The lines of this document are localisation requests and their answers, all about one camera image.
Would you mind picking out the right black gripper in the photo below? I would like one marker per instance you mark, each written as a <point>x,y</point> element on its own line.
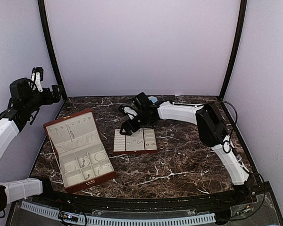
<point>128,128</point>

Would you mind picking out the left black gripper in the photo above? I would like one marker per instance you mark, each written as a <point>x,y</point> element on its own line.
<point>50,100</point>

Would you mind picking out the brown jewelry tray cream lining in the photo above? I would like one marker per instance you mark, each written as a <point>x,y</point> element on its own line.
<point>141,142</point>

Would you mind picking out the brown jewelry box cream lining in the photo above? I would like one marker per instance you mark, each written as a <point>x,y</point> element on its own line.
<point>79,150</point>

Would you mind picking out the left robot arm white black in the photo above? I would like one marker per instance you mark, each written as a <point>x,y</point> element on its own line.
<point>23,106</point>

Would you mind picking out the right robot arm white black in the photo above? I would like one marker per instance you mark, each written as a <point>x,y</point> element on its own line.
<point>211,128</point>

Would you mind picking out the light blue upside-down mug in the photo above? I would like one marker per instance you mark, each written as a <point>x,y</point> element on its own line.
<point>153,99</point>

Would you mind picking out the small circuit board with leds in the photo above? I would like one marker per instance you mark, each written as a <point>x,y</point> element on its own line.
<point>67,216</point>

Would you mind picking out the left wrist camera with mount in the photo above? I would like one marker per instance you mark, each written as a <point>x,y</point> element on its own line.
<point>37,78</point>

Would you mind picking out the black left corner post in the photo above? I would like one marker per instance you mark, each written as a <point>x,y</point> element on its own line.
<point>50,47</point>

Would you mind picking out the black corner post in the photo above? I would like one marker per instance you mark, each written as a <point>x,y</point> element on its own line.
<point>50,47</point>
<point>235,47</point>

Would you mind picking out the black front table rail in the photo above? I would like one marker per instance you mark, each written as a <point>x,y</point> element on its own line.
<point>208,202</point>

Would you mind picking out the white slotted cable duct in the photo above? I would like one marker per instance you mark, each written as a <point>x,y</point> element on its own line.
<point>88,220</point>

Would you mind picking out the black right corner post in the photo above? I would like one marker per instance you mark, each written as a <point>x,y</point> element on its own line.
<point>235,47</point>

